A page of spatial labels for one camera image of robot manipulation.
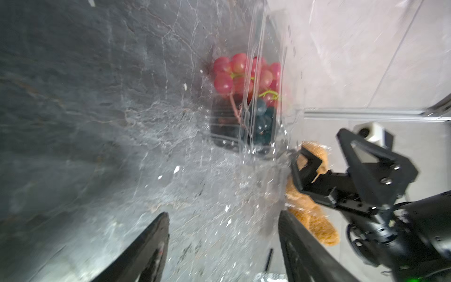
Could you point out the clear plastic clamshell container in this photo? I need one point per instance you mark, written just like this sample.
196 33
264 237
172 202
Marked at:
267 35

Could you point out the brown teddy bear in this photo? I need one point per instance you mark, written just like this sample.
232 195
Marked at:
306 211

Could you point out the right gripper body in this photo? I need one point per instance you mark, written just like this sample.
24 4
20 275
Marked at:
412 240

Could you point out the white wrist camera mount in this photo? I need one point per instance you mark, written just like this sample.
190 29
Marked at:
375 133

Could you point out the red grape bunch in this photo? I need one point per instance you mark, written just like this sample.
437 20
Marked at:
240 77

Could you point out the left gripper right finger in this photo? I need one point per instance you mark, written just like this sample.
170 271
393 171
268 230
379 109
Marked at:
305 259

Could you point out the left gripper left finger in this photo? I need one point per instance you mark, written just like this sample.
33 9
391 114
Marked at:
144 260

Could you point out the dark purple grape bunch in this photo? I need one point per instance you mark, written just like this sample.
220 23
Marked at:
231 124

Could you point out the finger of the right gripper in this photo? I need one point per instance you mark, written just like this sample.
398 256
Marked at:
379 175
334 190

